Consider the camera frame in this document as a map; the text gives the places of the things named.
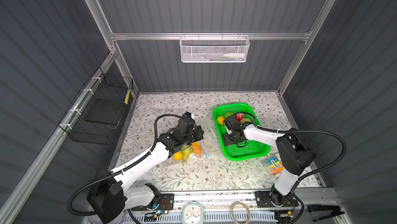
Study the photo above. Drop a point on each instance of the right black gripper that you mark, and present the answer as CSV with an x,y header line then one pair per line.
x,y
225,140

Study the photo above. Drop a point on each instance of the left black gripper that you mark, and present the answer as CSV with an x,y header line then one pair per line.
x,y
199,134

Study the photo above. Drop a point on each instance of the orange carrot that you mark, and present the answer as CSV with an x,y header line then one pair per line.
x,y
196,148

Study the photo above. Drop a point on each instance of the clear zip top bag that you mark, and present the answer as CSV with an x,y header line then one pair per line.
x,y
169,145

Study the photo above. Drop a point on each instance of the green pear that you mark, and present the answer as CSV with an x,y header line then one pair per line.
x,y
186,152

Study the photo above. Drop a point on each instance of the orange fruit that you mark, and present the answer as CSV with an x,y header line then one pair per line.
x,y
178,156

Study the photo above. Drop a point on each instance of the yellow lemon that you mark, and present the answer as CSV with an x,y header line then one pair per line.
x,y
220,120

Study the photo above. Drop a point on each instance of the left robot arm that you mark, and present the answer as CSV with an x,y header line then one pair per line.
x,y
115,194

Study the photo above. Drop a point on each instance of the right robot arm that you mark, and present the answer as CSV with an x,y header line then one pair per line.
x,y
291,145

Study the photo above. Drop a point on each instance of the green plastic basket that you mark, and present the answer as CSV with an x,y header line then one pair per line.
x,y
253,149

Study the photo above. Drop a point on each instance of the red apple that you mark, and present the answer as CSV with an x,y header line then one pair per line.
x,y
239,116

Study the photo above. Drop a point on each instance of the green cabbage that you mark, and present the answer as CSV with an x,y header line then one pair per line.
x,y
228,114

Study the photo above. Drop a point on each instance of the pack of coloured markers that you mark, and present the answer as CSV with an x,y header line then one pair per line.
x,y
273,165

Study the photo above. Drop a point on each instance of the white alarm clock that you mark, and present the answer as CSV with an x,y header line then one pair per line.
x,y
193,213

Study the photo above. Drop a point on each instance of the black stapler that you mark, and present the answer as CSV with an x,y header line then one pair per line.
x,y
323,212

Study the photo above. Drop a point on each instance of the grey cloth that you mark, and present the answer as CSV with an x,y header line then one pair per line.
x,y
96,220

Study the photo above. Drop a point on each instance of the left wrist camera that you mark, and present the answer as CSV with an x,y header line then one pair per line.
x,y
188,114

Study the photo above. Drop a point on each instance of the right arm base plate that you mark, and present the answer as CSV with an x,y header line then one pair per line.
x,y
265,198

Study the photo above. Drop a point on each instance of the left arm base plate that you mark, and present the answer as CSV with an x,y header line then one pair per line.
x,y
163,202

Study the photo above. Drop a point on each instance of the white wire mesh basket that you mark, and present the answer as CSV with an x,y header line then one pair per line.
x,y
214,49

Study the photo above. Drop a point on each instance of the black wire basket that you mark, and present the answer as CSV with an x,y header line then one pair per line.
x,y
100,113

